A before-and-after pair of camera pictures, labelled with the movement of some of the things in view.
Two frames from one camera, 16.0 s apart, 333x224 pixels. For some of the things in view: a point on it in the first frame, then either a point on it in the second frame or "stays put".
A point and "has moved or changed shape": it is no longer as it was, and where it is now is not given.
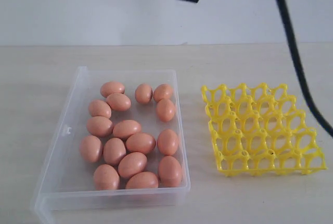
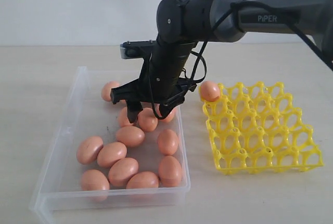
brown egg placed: [98, 108] → [209, 90]
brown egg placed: [99, 126] → [147, 120]
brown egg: [106, 177] → [94, 180]
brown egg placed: [125, 128] has moved or changed shape
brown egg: [143, 179] stays put
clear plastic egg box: [120, 142] stays put
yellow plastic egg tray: [257, 129] stays put
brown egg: [169, 172] stays put
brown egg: [168, 141] stays put
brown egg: [131, 164] → [120, 170]
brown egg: [110, 87] stays put
